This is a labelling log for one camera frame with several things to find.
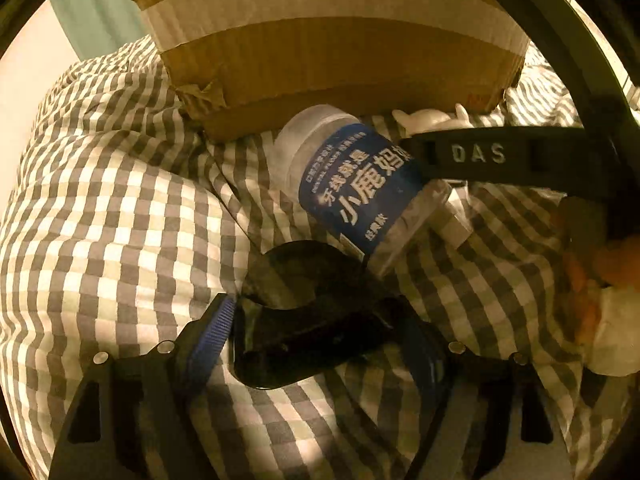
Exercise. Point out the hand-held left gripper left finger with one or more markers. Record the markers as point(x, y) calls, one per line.
point(214, 335)

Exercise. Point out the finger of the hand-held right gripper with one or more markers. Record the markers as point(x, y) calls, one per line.
point(500, 152)

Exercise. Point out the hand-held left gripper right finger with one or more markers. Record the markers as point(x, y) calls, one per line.
point(426, 355)

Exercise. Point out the clear jar with blue label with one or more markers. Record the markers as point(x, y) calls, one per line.
point(360, 185)

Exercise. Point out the person's right hand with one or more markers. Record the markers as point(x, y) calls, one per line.
point(585, 265)

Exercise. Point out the white figurine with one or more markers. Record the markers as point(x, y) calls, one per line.
point(432, 119)

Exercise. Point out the grey checkered blanket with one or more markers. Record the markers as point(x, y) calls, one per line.
point(125, 220)

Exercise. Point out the white cloth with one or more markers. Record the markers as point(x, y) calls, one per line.
point(620, 332)

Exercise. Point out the brown cardboard box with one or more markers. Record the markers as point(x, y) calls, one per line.
point(330, 50)

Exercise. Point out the teal curtain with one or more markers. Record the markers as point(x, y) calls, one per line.
point(95, 7)

